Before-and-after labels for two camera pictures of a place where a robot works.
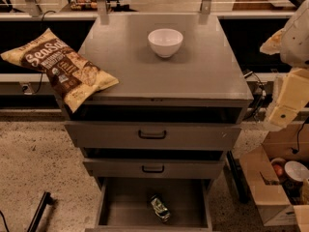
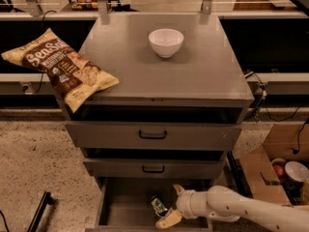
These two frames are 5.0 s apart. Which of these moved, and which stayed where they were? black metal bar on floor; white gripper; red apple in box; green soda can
Moved: white gripper
Stayed: green soda can; black metal bar on floor; red apple in box
